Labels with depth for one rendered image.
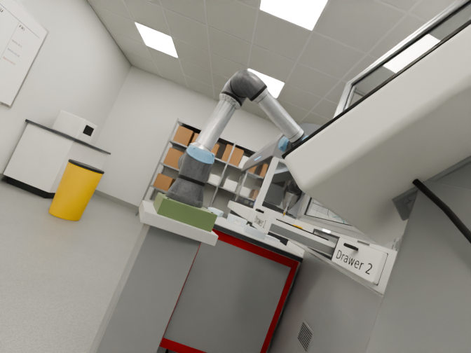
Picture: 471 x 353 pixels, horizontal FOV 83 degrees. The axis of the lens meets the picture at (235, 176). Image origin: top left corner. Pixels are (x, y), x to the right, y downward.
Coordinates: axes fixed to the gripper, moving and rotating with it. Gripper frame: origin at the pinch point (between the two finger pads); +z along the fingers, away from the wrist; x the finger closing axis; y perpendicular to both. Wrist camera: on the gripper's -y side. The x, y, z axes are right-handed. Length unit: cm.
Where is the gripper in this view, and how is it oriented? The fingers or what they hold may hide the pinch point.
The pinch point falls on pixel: (287, 207)
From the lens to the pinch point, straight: 137.8
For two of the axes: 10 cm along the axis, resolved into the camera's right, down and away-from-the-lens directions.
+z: -3.7, 9.2, -0.9
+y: -1.1, 0.5, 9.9
